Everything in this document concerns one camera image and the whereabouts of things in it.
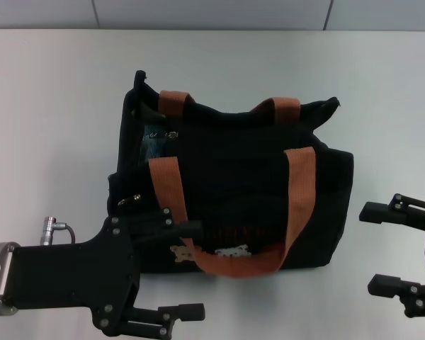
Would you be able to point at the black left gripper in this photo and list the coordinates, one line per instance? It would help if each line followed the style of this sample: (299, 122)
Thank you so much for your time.
(74, 280)

